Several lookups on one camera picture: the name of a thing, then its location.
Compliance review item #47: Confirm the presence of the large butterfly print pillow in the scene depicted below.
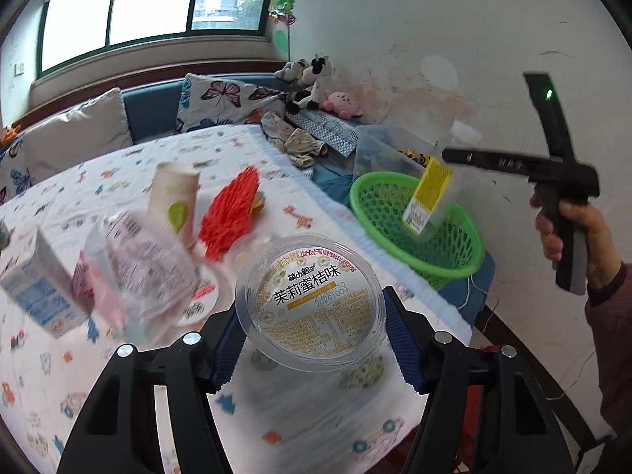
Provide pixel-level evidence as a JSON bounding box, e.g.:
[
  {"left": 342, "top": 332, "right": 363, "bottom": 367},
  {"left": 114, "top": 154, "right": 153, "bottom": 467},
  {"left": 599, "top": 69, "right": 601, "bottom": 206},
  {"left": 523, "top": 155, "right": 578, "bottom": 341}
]
[{"left": 176, "top": 73, "right": 292, "bottom": 134}]

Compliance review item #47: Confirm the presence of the white paper cup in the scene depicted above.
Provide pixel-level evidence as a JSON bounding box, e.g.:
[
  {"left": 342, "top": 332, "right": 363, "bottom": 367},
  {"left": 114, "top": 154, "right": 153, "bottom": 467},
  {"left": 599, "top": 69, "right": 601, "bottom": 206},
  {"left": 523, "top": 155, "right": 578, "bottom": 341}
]
[{"left": 148, "top": 162, "right": 201, "bottom": 248}]

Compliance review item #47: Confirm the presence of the clear round plastic container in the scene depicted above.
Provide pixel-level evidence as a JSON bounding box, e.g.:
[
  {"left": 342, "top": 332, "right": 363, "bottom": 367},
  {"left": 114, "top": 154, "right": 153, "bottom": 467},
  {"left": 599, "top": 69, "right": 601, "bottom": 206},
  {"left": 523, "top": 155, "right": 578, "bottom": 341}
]
[{"left": 234, "top": 236, "right": 388, "bottom": 371}]

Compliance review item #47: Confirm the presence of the small butterfly print pillow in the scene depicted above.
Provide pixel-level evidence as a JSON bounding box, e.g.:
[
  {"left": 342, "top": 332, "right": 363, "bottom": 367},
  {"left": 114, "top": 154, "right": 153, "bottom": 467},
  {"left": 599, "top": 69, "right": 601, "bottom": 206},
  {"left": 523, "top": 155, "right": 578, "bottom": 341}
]
[{"left": 0, "top": 135, "right": 38, "bottom": 205}]

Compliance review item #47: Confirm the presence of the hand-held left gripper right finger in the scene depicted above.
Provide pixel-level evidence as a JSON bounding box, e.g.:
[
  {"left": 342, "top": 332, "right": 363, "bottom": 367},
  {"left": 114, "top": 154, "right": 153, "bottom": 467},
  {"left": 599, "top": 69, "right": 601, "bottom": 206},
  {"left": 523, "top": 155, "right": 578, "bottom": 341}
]
[{"left": 382, "top": 286, "right": 576, "bottom": 474}]

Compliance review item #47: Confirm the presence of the printed blanket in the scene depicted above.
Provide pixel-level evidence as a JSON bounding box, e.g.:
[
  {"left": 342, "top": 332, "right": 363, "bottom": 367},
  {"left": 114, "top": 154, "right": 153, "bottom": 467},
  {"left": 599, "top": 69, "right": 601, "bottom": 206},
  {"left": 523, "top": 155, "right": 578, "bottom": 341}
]
[{"left": 0, "top": 123, "right": 475, "bottom": 474}]

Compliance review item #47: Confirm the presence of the clear plastic storage box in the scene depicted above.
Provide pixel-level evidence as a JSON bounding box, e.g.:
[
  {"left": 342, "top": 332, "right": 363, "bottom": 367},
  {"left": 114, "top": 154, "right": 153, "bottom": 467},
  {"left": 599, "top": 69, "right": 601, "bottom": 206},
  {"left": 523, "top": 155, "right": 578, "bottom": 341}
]
[{"left": 353, "top": 125, "right": 445, "bottom": 179}]

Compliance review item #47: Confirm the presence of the black and white cow plush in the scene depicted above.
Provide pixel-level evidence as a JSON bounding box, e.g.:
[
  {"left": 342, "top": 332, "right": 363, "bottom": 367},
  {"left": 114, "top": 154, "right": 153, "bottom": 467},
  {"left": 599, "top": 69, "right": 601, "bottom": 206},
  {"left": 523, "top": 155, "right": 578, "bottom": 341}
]
[{"left": 286, "top": 53, "right": 331, "bottom": 114}]

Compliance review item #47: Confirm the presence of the grey dog plush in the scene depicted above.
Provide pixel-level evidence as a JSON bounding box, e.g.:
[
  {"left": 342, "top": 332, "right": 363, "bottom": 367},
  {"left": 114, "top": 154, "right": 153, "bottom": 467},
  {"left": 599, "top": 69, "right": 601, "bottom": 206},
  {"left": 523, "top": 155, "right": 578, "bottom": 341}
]
[{"left": 274, "top": 59, "right": 312, "bottom": 82}]

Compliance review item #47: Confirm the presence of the blue and white patterned cloth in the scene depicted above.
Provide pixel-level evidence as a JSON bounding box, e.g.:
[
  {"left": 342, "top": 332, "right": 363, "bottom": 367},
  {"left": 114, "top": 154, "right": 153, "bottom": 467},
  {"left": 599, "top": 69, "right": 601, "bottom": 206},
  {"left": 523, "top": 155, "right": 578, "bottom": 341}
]
[{"left": 286, "top": 109, "right": 360, "bottom": 156}]

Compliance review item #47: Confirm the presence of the pink plastic snack wrapper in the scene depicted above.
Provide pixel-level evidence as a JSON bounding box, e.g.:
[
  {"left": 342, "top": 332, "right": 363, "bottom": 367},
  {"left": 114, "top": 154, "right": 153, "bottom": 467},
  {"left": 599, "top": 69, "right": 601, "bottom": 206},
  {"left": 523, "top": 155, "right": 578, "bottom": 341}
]
[{"left": 74, "top": 210, "right": 201, "bottom": 344}]

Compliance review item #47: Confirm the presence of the person's right hand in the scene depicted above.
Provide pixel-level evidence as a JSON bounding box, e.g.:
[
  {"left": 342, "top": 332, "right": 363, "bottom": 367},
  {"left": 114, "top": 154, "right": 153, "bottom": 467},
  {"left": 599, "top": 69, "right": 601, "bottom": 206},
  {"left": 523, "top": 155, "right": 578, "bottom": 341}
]
[{"left": 529, "top": 192, "right": 623, "bottom": 290}]

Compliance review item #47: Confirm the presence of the grey pillow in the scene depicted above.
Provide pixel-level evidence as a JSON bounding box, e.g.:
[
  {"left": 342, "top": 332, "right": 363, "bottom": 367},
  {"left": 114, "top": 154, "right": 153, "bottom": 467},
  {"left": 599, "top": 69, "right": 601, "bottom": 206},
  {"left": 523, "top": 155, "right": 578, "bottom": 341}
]
[{"left": 20, "top": 87, "right": 134, "bottom": 183}]

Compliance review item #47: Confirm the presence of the person's right forearm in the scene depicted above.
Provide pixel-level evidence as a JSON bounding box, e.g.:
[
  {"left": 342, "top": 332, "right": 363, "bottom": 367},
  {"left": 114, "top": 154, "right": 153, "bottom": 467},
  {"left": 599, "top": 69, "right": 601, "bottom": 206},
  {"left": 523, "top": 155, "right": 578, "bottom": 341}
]
[{"left": 585, "top": 261, "right": 632, "bottom": 438}]

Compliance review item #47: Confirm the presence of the green plastic basket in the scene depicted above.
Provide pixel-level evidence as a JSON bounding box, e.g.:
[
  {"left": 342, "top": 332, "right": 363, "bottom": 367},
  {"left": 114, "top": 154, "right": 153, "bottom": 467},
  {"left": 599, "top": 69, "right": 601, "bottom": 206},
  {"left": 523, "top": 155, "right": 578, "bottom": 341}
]
[{"left": 350, "top": 172, "right": 485, "bottom": 290}]

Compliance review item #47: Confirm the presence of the thin cable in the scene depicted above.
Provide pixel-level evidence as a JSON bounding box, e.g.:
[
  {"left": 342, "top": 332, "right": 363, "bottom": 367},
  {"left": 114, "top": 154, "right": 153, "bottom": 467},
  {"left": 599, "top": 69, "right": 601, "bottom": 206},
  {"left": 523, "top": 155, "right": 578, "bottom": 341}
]
[{"left": 469, "top": 271, "right": 598, "bottom": 401}]

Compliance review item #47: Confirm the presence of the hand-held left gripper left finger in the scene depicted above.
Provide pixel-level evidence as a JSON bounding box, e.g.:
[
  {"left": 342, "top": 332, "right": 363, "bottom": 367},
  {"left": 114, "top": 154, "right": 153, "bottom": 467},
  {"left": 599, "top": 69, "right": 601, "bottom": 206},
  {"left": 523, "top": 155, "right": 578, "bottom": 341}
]
[{"left": 47, "top": 306, "right": 248, "bottom": 474}]

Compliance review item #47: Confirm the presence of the yellow snack box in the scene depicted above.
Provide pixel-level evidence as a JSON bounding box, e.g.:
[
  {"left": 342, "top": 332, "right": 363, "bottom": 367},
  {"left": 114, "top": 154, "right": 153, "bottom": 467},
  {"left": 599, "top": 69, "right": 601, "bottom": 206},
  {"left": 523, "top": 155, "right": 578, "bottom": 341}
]
[{"left": 401, "top": 121, "right": 483, "bottom": 240}]

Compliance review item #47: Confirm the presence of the beige printed garment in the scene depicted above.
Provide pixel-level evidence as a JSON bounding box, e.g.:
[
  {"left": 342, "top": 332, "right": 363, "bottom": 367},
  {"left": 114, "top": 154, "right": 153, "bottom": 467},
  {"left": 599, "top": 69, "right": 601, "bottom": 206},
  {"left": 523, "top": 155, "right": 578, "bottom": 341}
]
[{"left": 261, "top": 111, "right": 327, "bottom": 169}]

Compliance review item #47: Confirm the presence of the green framed window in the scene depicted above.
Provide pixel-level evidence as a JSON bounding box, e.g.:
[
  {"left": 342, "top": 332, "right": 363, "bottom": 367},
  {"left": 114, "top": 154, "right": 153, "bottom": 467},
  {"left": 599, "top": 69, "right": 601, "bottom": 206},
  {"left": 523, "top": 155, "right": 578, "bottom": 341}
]
[{"left": 37, "top": 0, "right": 277, "bottom": 80}]

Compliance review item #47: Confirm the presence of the white and blue carton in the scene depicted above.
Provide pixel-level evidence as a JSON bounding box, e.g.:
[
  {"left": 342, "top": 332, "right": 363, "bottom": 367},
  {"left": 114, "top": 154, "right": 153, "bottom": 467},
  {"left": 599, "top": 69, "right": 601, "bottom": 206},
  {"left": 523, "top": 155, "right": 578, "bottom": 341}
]
[{"left": 0, "top": 227, "right": 92, "bottom": 339}]

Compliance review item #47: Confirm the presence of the pink round plush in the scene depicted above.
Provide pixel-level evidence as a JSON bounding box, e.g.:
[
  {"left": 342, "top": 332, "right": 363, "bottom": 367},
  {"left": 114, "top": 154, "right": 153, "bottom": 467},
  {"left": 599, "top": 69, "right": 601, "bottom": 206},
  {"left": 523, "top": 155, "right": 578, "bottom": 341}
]
[{"left": 322, "top": 90, "right": 363, "bottom": 119}]

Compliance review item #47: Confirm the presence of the colourful pinwheel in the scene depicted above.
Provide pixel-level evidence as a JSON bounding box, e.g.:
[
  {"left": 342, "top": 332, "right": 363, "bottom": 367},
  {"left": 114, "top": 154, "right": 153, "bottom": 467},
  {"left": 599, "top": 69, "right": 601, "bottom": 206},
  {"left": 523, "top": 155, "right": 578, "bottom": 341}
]
[{"left": 267, "top": 0, "right": 297, "bottom": 57}]

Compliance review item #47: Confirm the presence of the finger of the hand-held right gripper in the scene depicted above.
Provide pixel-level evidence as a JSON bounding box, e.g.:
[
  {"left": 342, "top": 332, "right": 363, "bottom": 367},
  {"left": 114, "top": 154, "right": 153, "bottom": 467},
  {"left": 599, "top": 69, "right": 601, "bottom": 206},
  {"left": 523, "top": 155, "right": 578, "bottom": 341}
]
[{"left": 442, "top": 148, "right": 540, "bottom": 177}]

